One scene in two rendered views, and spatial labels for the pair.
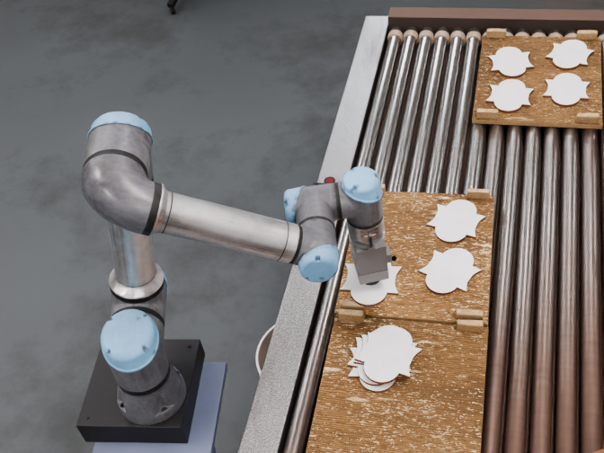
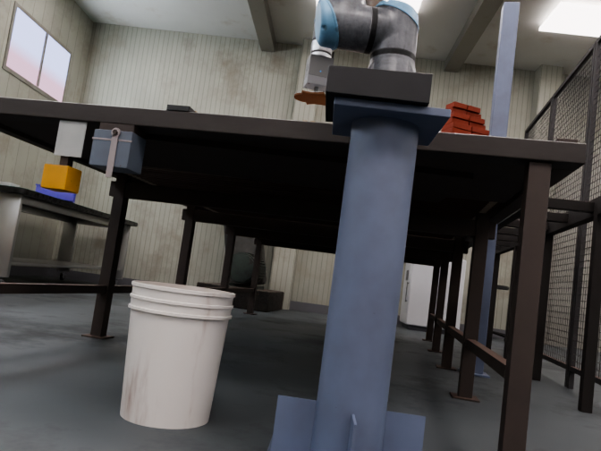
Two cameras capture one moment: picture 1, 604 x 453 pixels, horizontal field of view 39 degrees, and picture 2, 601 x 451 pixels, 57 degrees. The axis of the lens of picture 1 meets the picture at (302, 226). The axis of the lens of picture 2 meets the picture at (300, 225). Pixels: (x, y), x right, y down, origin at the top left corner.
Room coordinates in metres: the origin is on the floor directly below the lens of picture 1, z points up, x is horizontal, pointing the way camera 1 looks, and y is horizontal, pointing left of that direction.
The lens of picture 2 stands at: (1.49, 1.72, 0.44)
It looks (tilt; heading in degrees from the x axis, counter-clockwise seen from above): 5 degrees up; 261
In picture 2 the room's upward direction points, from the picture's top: 8 degrees clockwise
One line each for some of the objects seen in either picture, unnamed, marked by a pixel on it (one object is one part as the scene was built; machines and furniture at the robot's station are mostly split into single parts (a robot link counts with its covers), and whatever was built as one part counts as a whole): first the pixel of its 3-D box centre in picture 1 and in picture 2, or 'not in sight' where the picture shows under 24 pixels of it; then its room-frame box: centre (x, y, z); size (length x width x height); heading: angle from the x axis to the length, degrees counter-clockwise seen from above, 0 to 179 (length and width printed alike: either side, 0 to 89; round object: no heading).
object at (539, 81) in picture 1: (538, 75); not in sight; (1.96, -0.76, 0.94); 0.41 x 0.35 x 0.04; 160
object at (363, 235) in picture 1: (366, 225); (322, 50); (1.20, -0.13, 1.24); 0.08 x 0.08 x 0.05
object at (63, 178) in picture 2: not in sight; (65, 156); (2.00, -0.19, 0.74); 0.09 x 0.08 x 0.24; 160
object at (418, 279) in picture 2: not in sight; (432, 277); (-1.35, -4.96, 0.67); 0.68 x 0.58 x 1.34; 168
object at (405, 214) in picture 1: (418, 253); not in sight; (1.37, -0.27, 0.93); 0.41 x 0.35 x 0.02; 162
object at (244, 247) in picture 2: not in sight; (248, 238); (1.03, -5.25, 0.85); 1.04 x 1.02 x 1.71; 168
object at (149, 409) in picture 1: (147, 382); (391, 75); (1.10, 0.39, 0.99); 0.15 x 0.15 x 0.10
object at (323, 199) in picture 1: (313, 209); not in sight; (1.19, -0.03, 1.32); 0.11 x 0.11 x 0.08; 86
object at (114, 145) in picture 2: not in sight; (116, 152); (1.83, -0.14, 0.77); 0.14 x 0.11 x 0.18; 160
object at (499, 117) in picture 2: not in sight; (492, 183); (-0.22, -1.51, 1.20); 0.17 x 0.17 x 2.40; 70
